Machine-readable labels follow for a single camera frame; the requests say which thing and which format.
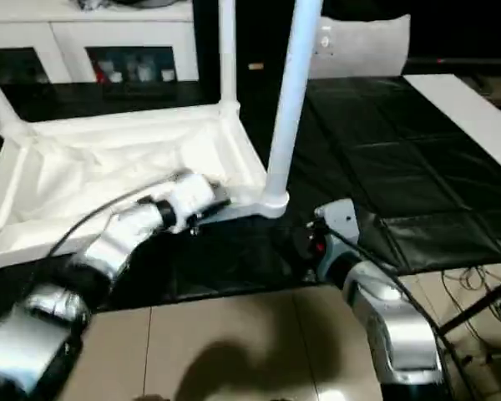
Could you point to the white plastic table top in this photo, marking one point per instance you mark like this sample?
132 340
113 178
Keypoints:
67 167

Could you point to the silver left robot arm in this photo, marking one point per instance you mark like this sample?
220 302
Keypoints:
108 246

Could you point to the dark round robot torso part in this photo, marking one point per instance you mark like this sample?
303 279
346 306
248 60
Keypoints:
152 397

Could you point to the black cabinet with gold label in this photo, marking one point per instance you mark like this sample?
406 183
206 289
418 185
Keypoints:
254 42

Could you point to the white flat board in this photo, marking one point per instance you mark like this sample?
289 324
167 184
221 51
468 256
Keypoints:
463 113

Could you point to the grey pillow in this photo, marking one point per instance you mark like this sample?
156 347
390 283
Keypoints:
367 46

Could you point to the black clutter on sideboard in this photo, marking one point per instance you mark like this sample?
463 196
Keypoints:
92 4

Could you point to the white sideboard cabinet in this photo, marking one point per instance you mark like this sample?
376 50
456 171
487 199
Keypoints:
25 33

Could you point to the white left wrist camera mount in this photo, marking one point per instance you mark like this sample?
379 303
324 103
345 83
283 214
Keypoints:
188 194

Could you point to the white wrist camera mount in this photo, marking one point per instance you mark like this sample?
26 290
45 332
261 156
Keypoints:
342 217
188 194

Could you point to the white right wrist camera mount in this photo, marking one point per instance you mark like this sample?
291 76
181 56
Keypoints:
342 217

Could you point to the black metal frame leg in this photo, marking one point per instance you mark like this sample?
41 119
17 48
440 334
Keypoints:
480 307

